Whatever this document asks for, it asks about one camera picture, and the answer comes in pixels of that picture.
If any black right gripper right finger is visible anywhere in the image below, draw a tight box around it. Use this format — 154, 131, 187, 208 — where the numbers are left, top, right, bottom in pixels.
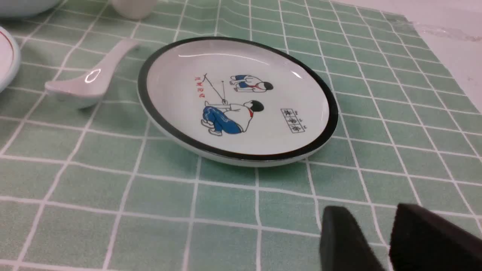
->
389, 203, 482, 271

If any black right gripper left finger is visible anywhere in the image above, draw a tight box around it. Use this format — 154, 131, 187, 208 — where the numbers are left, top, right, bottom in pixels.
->
319, 206, 384, 271

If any black rimmed cartoon plate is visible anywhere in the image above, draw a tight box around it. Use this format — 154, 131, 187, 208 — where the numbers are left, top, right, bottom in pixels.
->
137, 37, 339, 167

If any green checked tablecloth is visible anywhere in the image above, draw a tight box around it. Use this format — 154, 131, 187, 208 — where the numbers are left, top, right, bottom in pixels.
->
0, 0, 481, 271

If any white ceramic soup spoon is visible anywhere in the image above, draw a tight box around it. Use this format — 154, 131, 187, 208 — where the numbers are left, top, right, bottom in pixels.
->
44, 38, 139, 109

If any white ceramic cup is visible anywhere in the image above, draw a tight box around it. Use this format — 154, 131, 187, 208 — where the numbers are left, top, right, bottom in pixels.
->
110, 0, 158, 20

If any pale green red-rimmed plate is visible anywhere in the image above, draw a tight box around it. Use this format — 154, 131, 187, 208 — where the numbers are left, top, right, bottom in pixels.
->
0, 27, 22, 92

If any pale green large bowl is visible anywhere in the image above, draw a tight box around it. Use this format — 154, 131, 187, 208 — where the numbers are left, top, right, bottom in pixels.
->
0, 0, 61, 19

